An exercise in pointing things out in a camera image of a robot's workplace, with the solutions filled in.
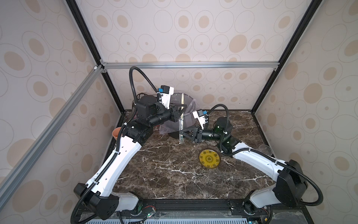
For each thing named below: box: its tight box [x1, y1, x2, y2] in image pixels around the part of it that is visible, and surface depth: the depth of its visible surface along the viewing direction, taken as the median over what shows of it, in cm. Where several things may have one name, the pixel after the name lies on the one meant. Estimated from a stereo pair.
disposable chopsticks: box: [179, 92, 185, 124], surface depth 63 cm
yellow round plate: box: [199, 149, 221, 169], surface depth 93 cm
